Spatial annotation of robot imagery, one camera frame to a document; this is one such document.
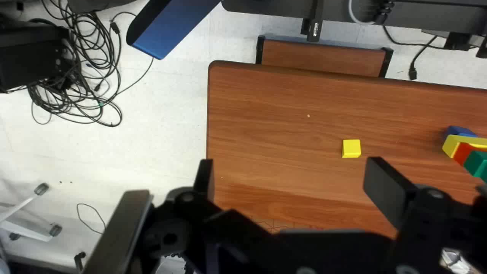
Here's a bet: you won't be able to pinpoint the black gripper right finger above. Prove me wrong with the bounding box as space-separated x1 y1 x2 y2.
362 156 418 229

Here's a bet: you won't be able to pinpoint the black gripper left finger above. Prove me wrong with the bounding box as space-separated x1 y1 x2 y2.
193 159 214 205

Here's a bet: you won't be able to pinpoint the green cube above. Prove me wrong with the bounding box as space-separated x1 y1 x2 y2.
474 159 487 185

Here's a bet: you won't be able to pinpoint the small yellow cube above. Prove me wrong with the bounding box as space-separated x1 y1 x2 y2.
340 139 363 162

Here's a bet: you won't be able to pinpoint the flat yellow block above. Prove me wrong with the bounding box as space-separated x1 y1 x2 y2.
439 135 487 161

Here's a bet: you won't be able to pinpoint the red block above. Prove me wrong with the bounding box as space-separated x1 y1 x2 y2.
452 142 487 167

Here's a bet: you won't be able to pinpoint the blue block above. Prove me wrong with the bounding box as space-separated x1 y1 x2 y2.
445 126 479 139

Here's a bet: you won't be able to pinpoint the blue rectangular box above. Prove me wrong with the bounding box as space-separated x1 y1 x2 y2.
124 0 222 63

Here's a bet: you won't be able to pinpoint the black equipment bar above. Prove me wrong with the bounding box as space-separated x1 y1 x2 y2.
220 0 487 53

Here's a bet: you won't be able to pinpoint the white metal stand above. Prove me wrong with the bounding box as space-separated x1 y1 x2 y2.
0 182 63 244

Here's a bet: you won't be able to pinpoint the black equipment box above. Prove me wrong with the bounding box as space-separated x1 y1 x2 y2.
0 24 70 95

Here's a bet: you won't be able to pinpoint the thin black cable loop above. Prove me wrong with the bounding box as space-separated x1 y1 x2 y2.
74 202 108 237

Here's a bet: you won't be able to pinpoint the tangled black cables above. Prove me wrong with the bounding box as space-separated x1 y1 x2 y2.
25 0 155 129

